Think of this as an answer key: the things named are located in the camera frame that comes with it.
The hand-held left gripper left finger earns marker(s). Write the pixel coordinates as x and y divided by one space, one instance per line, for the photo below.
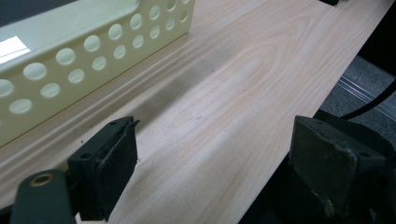
102 174

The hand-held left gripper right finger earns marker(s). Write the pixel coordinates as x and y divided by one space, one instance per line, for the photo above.
323 161

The cream perforated plastic basket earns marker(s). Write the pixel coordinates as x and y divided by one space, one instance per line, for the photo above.
93 18

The metal floor rail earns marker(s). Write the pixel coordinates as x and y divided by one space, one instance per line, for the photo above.
358 90

